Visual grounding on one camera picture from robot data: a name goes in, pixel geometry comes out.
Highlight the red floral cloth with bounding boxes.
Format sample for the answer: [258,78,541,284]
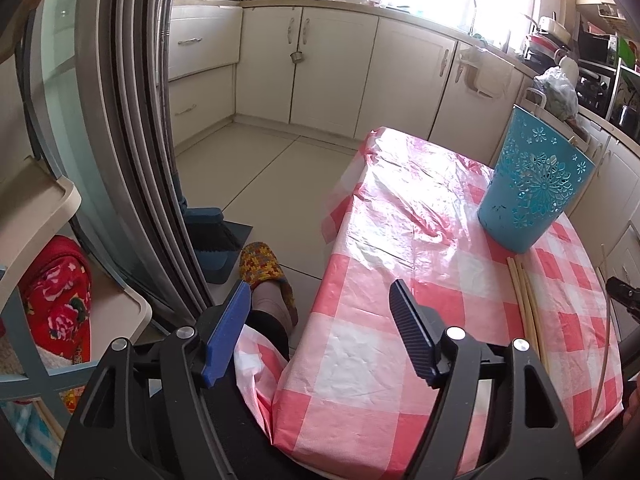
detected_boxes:
[19,235,93,363]

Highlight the wooden shelf with blue frame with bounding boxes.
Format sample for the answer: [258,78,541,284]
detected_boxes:
[0,0,153,461]

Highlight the glass sliding door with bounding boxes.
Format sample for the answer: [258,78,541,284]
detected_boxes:
[15,0,221,326]

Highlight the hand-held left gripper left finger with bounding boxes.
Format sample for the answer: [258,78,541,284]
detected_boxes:
[55,280,273,480]

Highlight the colourful knitted slipper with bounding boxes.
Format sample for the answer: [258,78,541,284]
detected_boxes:
[239,241,299,326]

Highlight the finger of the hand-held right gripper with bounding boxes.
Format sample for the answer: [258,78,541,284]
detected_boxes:
[606,276,640,322]

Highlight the black microwave oven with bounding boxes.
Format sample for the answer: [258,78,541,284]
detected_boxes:
[575,30,622,68]

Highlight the cream panelled drawer cabinets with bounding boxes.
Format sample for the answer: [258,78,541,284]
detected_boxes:
[565,112,640,306]

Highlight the cream base cabinets with doors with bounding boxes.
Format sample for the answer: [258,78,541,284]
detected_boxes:
[235,4,526,147]

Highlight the person's leg in black pants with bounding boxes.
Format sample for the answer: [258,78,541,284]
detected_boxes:
[244,280,299,363]

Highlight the blue perforated plastic basket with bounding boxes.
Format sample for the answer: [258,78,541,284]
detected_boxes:
[476,105,597,254]

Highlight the stack of pots and dishes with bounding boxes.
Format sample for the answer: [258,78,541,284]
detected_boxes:
[522,12,572,68]

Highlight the plastic bag of vegetables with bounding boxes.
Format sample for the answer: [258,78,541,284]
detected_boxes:
[532,65,580,121]

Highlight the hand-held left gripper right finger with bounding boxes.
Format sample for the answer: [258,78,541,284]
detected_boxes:
[389,279,583,480]

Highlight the blue dustpan with brush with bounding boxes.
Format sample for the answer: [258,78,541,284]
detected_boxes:
[182,205,254,285]

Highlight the pink checkered plastic tablecloth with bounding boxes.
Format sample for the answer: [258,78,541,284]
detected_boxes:
[234,126,623,476]

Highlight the bamboo chopstick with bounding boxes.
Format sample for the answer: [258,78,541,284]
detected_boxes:
[515,258,546,361]
[522,280,551,376]
[506,257,533,341]

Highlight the cream drawer cabinet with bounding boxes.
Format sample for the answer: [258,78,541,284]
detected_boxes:
[167,4,242,147]

